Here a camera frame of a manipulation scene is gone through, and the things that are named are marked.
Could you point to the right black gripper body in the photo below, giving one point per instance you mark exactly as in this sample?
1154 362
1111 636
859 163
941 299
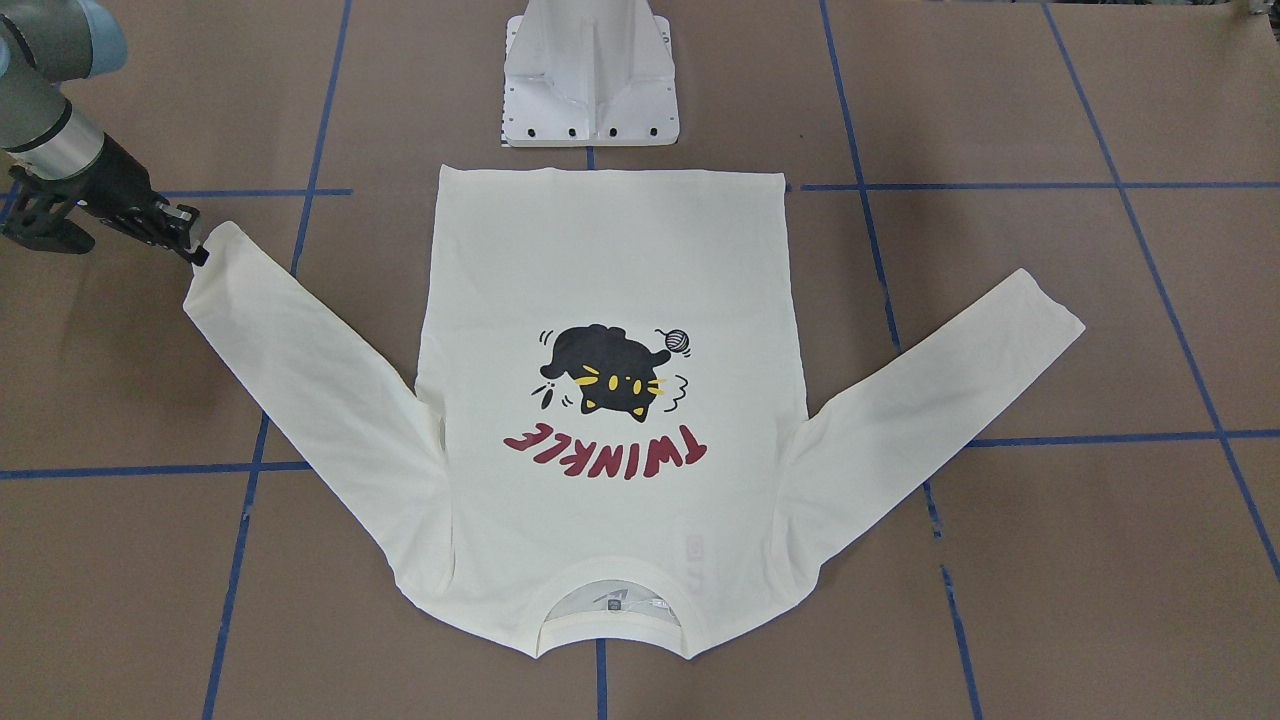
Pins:
122 175

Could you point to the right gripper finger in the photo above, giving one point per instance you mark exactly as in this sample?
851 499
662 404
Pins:
198 255

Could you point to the cream long-sleeve cat shirt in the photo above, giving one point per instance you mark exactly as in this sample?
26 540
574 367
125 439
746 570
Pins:
608 434

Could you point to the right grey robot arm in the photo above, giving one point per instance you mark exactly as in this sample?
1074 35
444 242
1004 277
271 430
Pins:
61 158

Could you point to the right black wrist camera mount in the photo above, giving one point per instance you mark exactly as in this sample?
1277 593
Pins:
39 220

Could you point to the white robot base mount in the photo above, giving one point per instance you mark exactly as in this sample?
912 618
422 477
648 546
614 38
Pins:
589 73

